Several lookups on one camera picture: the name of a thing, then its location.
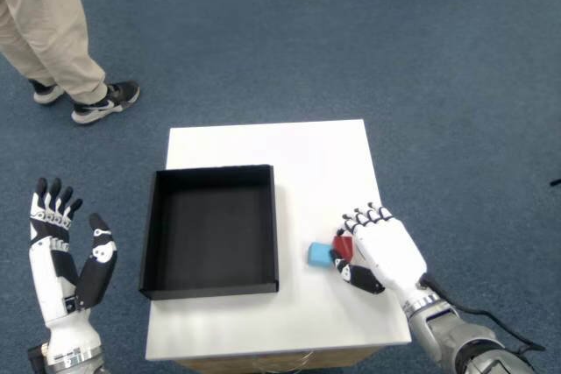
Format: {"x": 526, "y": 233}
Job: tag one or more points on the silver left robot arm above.
{"x": 74, "y": 365}

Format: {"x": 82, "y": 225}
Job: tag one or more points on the black white swoosh sneaker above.
{"x": 103, "y": 104}

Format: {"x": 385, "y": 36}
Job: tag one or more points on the blue cube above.
{"x": 318, "y": 253}

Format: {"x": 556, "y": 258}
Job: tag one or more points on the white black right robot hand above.
{"x": 390, "y": 251}

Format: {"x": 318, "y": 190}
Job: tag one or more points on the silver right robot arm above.
{"x": 456, "y": 339}

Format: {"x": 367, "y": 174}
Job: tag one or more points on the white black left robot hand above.
{"x": 48, "y": 286}

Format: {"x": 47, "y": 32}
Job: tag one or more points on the white top wooden table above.
{"x": 315, "y": 150}

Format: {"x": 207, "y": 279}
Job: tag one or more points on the red cube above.
{"x": 344, "y": 247}

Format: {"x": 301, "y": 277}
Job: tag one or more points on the small black object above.
{"x": 556, "y": 182}

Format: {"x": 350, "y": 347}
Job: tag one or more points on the black open box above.
{"x": 210, "y": 238}

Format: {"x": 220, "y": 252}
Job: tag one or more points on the beige trousers of person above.
{"x": 44, "y": 19}

